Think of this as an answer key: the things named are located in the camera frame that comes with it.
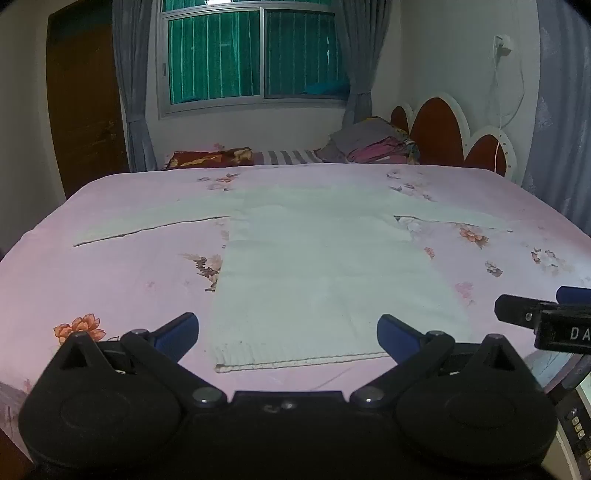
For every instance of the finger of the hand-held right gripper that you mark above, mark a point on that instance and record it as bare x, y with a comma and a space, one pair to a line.
575, 294
517, 312

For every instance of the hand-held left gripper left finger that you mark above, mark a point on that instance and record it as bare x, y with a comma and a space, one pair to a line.
178, 333

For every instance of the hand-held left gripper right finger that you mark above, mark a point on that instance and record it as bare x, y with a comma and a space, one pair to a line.
395, 333

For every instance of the white knit sweater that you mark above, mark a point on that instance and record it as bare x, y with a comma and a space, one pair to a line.
323, 277

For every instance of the pile of clothes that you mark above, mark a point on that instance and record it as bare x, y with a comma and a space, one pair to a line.
364, 143

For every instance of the pink floral bedsheet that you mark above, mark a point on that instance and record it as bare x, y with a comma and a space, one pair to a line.
115, 277

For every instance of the red patterned pillow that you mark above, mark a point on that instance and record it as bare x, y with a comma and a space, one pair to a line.
207, 158

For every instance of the red and white headboard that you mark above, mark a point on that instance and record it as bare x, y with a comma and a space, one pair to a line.
438, 129

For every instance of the striped pillow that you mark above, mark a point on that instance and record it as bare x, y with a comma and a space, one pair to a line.
286, 157

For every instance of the grey window curtain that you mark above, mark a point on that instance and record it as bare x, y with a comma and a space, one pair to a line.
364, 55
134, 92

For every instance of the brown wooden door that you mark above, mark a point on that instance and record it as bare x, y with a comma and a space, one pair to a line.
83, 101

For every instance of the window with green panes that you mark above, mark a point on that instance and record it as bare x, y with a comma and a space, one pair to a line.
217, 55

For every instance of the grey patterned wall curtain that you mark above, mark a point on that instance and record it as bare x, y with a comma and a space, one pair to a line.
563, 115

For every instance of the white wall socket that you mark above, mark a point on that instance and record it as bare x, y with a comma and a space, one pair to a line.
502, 44

